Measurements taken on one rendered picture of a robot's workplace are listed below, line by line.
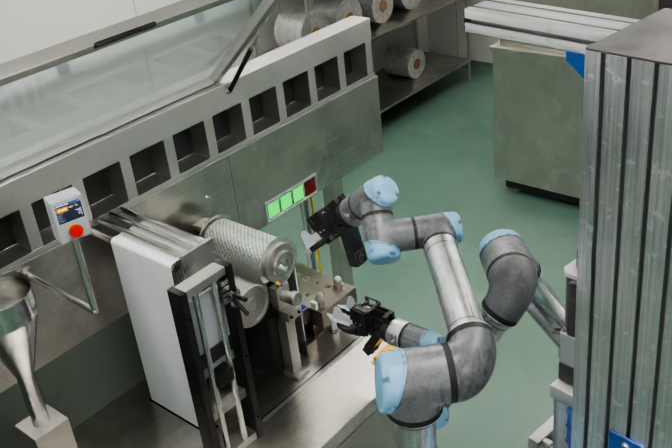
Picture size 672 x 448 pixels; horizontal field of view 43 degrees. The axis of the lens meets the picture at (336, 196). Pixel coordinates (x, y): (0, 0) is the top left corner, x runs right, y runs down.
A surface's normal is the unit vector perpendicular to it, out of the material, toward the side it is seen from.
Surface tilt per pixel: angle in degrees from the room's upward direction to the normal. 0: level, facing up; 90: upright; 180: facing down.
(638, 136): 90
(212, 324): 90
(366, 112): 90
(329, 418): 0
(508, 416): 0
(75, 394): 90
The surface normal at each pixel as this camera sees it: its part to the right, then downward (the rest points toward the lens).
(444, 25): -0.64, 0.41
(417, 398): 0.10, 0.41
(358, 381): -0.10, -0.88
